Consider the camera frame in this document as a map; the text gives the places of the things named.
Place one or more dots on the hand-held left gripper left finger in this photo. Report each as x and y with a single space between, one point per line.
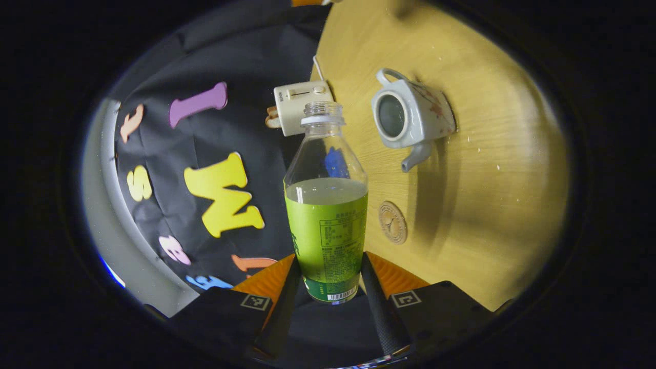
282 312

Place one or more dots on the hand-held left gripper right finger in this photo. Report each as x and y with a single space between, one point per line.
382 318

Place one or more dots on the green label water bottle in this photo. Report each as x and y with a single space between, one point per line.
328 230

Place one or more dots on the round wooden coaster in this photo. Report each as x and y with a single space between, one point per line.
392 222

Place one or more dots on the white ceramic teacup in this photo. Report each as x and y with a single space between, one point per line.
415 123

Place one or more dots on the bread slice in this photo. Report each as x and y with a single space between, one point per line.
272 118

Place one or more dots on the white toaster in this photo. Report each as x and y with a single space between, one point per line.
300 107

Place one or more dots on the black backdrop cloth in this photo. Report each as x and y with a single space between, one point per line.
246 61

